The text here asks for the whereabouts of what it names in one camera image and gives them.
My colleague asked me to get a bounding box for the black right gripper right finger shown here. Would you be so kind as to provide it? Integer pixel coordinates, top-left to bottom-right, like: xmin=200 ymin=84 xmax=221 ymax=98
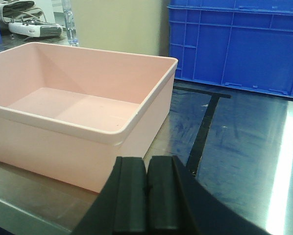
xmin=147 ymin=156 xmax=267 ymax=235

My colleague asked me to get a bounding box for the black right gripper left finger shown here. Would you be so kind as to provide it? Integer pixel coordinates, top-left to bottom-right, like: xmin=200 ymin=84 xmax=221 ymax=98
xmin=73 ymin=157 xmax=147 ymax=235

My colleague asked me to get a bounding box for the pink plastic bin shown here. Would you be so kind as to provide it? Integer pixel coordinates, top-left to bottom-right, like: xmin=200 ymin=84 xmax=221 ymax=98
xmin=0 ymin=42 xmax=178 ymax=192

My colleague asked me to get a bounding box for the black tape strip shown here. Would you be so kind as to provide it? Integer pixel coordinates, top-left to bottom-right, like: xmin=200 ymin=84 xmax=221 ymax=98
xmin=173 ymin=86 xmax=231 ymax=177

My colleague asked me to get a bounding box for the clear water bottle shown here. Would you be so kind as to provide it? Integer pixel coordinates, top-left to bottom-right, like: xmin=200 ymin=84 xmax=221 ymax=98
xmin=61 ymin=0 xmax=79 ymax=47

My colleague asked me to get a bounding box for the blue ribbed crate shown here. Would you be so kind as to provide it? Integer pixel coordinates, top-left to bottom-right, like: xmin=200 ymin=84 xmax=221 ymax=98
xmin=168 ymin=0 xmax=293 ymax=98

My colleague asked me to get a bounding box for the white handheld controller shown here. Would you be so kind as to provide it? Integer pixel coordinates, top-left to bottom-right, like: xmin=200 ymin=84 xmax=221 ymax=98
xmin=8 ymin=20 xmax=62 ymax=38

